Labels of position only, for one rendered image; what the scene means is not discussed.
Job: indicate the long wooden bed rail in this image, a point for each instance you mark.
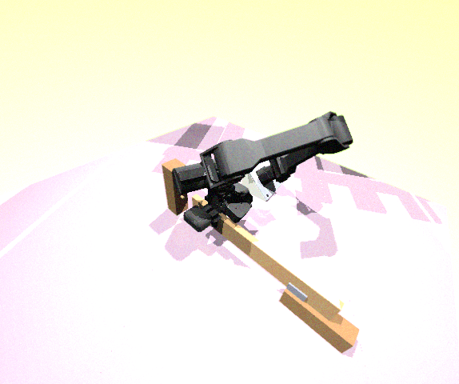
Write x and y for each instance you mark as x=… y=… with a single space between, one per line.
x=318 y=297

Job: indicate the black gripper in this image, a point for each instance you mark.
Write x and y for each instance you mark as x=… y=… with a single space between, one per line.
x=201 y=218

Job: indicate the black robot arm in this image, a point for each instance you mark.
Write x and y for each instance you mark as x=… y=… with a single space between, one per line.
x=328 y=134

